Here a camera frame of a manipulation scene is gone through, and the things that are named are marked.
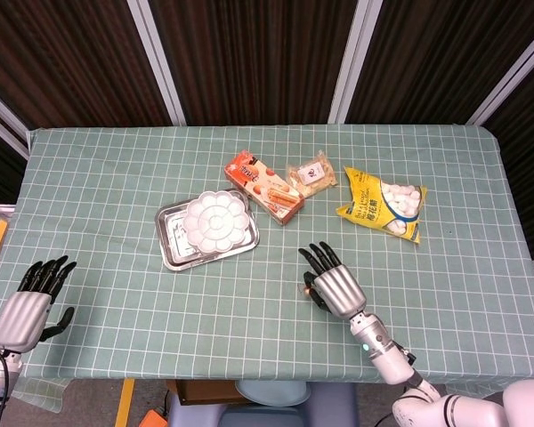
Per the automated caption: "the white flower-shaped palette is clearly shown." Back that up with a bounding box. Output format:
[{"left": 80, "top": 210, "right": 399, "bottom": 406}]
[{"left": 180, "top": 190, "right": 249, "bottom": 255}]

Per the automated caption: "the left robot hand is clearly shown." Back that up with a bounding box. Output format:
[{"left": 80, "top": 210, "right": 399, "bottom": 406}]
[{"left": 0, "top": 254, "right": 77, "bottom": 353}]

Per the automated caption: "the green checkered tablecloth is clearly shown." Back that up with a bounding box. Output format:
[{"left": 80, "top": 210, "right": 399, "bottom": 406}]
[{"left": 0, "top": 124, "right": 534, "bottom": 401}]

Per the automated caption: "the yellow marshmallow bag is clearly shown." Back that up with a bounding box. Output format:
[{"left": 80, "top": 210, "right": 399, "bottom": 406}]
[{"left": 336, "top": 165, "right": 428, "bottom": 245}]

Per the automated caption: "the brown cardboard box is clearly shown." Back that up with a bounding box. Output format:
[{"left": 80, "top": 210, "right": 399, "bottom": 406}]
[{"left": 174, "top": 379, "right": 250, "bottom": 407}]

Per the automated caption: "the orange biscuit box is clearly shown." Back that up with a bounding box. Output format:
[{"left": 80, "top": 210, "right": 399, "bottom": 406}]
[{"left": 223, "top": 149, "right": 305, "bottom": 227}]

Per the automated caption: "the light blue robot base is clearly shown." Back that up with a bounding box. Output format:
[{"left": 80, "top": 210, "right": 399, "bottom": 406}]
[{"left": 166, "top": 380, "right": 360, "bottom": 427}]

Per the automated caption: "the silver metal tray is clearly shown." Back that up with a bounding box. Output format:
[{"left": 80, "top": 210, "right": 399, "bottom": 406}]
[{"left": 154, "top": 189, "right": 261, "bottom": 272}]

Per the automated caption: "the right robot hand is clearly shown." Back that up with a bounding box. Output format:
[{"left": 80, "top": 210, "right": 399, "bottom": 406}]
[{"left": 297, "top": 241, "right": 368, "bottom": 319}]

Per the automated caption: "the clear snack packet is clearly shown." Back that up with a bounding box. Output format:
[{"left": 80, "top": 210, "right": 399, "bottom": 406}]
[{"left": 286, "top": 149, "right": 338, "bottom": 199}]

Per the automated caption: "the orange object on floor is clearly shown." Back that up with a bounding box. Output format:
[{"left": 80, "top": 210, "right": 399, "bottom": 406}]
[{"left": 138, "top": 408, "right": 170, "bottom": 427}]

